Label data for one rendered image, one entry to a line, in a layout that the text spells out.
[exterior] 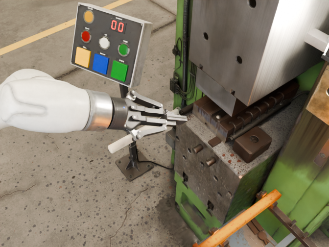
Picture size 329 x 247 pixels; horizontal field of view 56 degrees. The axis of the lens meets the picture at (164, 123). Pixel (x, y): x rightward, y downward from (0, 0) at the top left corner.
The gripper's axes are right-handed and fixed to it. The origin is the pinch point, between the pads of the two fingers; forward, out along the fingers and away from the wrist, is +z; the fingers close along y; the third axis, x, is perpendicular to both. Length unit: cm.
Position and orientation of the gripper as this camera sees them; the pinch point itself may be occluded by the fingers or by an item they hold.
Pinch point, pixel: (174, 119)
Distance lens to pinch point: 82.0
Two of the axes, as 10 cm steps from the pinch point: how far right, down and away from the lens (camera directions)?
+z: 7.8, 0.7, 6.2
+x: 6.0, -3.4, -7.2
